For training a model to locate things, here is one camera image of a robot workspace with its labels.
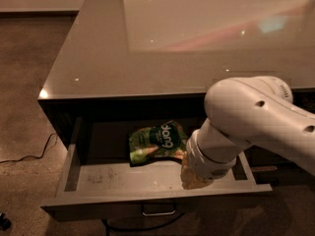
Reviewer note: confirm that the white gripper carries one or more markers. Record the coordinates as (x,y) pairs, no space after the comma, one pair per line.
(206,165)

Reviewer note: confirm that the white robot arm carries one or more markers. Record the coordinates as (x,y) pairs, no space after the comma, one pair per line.
(242,113)

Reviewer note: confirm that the grey drawer cabinet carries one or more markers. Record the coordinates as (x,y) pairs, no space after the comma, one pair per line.
(143,60)

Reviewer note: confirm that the green snack bag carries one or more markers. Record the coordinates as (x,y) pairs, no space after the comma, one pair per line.
(167,140)

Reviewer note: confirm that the black plug on floor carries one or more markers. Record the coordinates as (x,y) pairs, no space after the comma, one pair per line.
(5,223)

